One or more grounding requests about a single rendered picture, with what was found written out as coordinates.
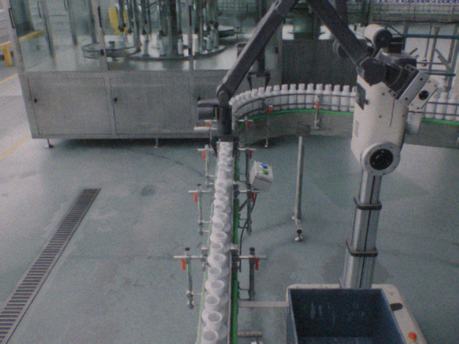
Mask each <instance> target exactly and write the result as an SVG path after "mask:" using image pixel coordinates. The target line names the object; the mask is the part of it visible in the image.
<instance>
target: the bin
mask: <svg viewBox="0 0 459 344"><path fill-rule="evenodd" d="M287 292H288V301H239V298H238V315H239V307H287V318H286V344H407V343H406V341H405V338H404V336H403V334H402V331H401V330H400V327H399V325H398V322H397V320H396V318H395V315H394V314H393V310H392V308H391V305H390V304H389V303H388V300H387V298H386V296H385V293H384V291H383V289H382V288H287Z"/></svg>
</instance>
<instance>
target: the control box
mask: <svg viewBox="0 0 459 344"><path fill-rule="evenodd" d="M261 164H262V163H260V162H256V161H255V162H254V165H253V167H252V170H251V172H250V180H251V187H252V188H253V190H261V191H264V192H268V190H269V188H270V185H271V183H272V181H273V174H272V170H271V166H269V165H267V164H266V166H267V168H264V167H262V166H261ZM262 169H264V170H267V171H268V174H265V173H263V172H261V170H262ZM256 197H257V193H256V194H255V199H254V202H253V205H252V208H251V212H252V211H253V207H254V205H255V200H256ZM246 204H247V199H246V200H245V202H244V203H243V204H242V205H241V207H240V204H239V210H238V211H239V213H240V212H241V211H242V210H243V207H244V206H246ZM244 230H245V229H243V230H242V234H241V239H240V255H242V235H243V232H244Z"/></svg>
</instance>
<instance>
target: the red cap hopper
mask: <svg viewBox="0 0 459 344"><path fill-rule="evenodd" d="M408 26H409V23H404V28H403V33H408ZM457 32H458V34H457ZM452 35H459V27H458V26H457V24H455V25H454V30H453V34H452ZM404 39H405V45H404V50H403V51H404V52H405V48H406V39H407V38H404ZM455 43H456V44H455ZM454 46H455V48H454ZM417 49H418V48H417V47H416V48H415V49H413V50H412V52H411V53H409V55H412V54H413V53H414V52H416V50H417ZM435 51H436V53H437V55H438V57H437V58H438V59H439V61H441V62H442V63H439V62H432V65H440V66H445V67H446V70H436V69H431V72H445V73H454V72H455V68H456V62H457V58H458V51H459V40H455V39H451V45H450V49H449V56H448V60H446V58H444V56H443V55H442V54H441V53H440V51H439V50H438V49H437V48H435ZM453 54H454V56H453ZM452 57H453V59H452ZM451 61H452V62H451ZM417 64H426V65H429V62H424V61H417ZM417 69H418V70H420V71H421V72H427V71H428V69H423V68H417ZM442 78H443V79H445V80H448V84H447V85H446V86H445V87H446V88H454V87H453V85H452V82H453V78H454V77H453V76H445V77H442Z"/></svg>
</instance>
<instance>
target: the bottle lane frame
mask: <svg viewBox="0 0 459 344"><path fill-rule="evenodd" d="M238 161H240V159H239V160H235V178H234V179H235V182H238ZM238 203H240V202H238ZM238 203H234V211H233V212H234V220H233V221H234V230H233V232H234V236H233V237H234V242H233V243H234V244H238ZM232 276H233V283H232V284H233V287H232V299H231V300H232V307H231V309H232V317H230V318H232V327H230V328H231V329H232V336H231V337H230V338H231V339H232V344H238V272H233V275H232ZM204 277H205V272H204ZM203 289H204V283H203ZM202 296H203V290H202V295H201V302H202ZM200 315H201V307H200V314H199V321H200ZM201 332H202V322H201ZM198 333H199V326H198ZM198 333H197V340H198ZM199 344H201V334H200V341H199Z"/></svg>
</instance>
